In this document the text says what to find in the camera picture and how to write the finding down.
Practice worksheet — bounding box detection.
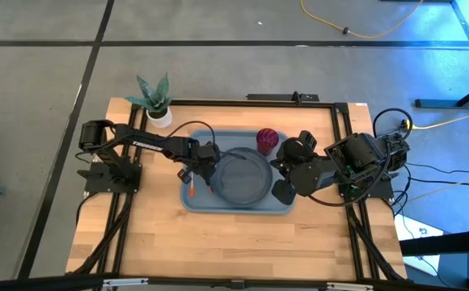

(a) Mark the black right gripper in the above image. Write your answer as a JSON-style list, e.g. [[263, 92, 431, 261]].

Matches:
[[269, 137, 325, 206]]

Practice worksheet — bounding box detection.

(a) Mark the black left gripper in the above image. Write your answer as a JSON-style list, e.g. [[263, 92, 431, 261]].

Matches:
[[192, 141, 222, 188]]

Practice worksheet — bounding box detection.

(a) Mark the dark blue round plate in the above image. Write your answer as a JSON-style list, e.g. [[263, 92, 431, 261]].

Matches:
[[209, 147, 274, 206]]

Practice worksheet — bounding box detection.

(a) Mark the red faceted plastic cup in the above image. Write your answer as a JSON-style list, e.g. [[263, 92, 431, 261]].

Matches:
[[256, 128, 280, 158]]

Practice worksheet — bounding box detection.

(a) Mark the blue plastic tray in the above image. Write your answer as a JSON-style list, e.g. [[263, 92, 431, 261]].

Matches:
[[180, 129, 298, 215]]

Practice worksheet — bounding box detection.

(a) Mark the green plant in white pot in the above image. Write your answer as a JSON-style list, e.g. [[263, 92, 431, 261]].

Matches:
[[124, 72, 175, 129]]

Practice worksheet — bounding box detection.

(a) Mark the white paper sheet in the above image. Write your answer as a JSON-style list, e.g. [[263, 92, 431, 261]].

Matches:
[[394, 213, 446, 276]]

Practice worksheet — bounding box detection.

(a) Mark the black furniture beam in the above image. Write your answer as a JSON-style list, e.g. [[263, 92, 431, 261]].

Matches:
[[399, 228, 469, 256]]

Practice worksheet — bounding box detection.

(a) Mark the black rig beam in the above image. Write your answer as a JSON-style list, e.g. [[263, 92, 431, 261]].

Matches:
[[0, 273, 469, 291]]

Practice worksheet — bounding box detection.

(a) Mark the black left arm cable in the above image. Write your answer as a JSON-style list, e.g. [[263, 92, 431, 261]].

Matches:
[[165, 120, 218, 149]]

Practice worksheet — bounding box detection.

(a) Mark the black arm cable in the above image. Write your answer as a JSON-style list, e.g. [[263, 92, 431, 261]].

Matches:
[[165, 120, 218, 149], [306, 108, 414, 208]]

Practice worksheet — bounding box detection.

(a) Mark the black bracket bar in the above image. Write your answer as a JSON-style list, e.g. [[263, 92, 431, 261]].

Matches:
[[246, 91, 320, 103]]

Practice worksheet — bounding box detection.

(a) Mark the silver metal bracket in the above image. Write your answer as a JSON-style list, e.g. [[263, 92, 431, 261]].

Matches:
[[325, 281, 375, 291], [102, 277, 150, 289]]

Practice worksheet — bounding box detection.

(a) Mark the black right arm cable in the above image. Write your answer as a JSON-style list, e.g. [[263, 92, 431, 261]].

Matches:
[[306, 108, 414, 208]]

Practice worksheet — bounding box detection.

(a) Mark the yellow cord with black clip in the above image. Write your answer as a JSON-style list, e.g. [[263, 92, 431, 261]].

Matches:
[[300, 0, 425, 40]]

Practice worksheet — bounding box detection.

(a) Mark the black floor cable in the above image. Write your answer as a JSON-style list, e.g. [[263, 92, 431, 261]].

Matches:
[[374, 124, 469, 217]]

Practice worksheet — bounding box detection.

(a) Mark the tan floor cable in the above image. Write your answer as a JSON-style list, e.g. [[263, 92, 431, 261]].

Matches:
[[404, 167, 469, 203]]

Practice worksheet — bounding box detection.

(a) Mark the dark metal stand frame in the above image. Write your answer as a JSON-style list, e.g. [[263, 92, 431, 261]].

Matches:
[[414, 0, 469, 110]]

